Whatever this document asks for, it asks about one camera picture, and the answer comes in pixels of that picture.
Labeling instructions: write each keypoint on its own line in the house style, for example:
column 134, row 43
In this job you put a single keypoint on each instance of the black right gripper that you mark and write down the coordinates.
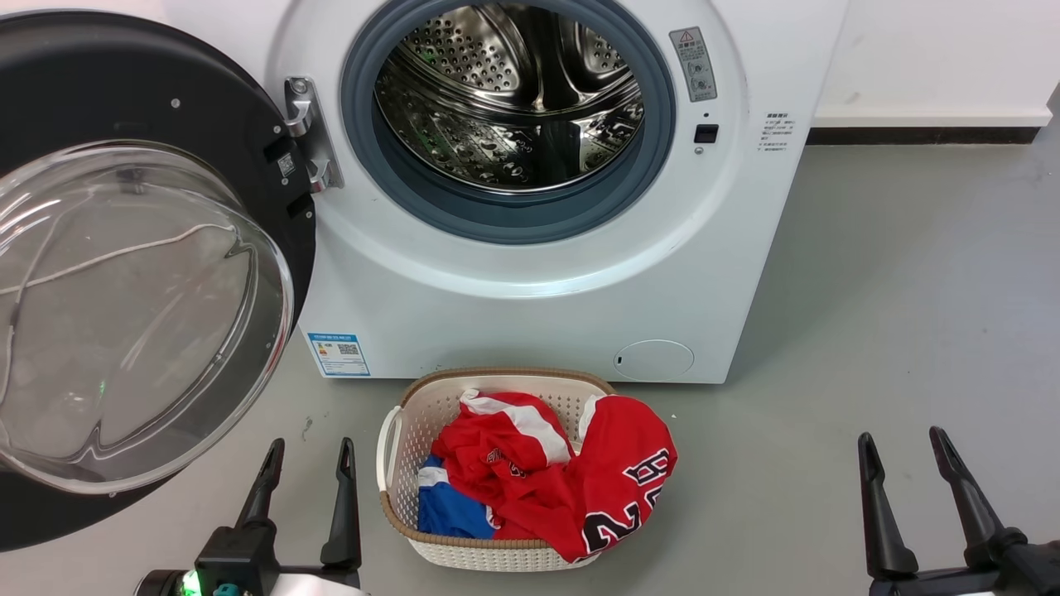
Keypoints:
column 1027, row 567

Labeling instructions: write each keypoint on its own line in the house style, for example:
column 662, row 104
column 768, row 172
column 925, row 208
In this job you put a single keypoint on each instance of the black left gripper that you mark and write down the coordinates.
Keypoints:
column 236, row 563

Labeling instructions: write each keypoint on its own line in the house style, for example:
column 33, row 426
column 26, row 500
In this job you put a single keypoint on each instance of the washer door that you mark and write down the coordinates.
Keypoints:
column 83, row 74

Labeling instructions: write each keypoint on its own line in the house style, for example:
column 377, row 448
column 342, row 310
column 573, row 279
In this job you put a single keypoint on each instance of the white washing machine body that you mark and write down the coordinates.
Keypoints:
column 538, row 323

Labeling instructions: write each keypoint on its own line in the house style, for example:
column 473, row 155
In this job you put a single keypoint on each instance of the washer drum opening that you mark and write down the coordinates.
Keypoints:
column 513, row 219

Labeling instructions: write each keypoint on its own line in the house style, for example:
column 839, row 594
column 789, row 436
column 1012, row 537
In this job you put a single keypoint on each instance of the metal door hinge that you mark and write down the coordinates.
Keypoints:
column 310, row 124

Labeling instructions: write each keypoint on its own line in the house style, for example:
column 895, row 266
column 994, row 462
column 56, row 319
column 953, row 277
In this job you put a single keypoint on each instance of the stainless steel washer drum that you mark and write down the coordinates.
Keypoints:
column 497, row 124

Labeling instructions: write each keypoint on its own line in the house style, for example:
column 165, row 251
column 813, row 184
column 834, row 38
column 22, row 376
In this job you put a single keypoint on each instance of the blue garment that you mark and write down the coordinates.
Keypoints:
column 447, row 509

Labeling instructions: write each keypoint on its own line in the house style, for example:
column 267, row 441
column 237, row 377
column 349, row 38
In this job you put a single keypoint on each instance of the cream perforated laundry basket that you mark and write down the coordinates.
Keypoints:
column 422, row 414

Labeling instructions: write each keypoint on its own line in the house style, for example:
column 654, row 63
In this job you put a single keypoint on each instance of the blue energy label sticker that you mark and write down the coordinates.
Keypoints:
column 338, row 354

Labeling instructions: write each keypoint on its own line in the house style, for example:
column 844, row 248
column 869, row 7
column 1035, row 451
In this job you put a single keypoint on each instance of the red jersey with white stripes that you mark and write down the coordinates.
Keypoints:
column 497, row 439

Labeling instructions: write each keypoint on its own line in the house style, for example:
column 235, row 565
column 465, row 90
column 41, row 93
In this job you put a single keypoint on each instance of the round white filter cover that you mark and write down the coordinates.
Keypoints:
column 654, row 360

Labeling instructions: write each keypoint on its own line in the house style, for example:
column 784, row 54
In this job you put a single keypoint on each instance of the red jersey with large number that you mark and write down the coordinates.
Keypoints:
column 613, row 472

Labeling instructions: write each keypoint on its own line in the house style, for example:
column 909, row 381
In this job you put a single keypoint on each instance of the black baseboard strip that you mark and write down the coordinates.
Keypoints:
column 919, row 136

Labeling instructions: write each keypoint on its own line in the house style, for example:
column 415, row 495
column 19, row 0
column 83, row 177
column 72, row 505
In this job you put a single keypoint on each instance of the grey warning sticker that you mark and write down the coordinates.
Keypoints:
column 694, row 64

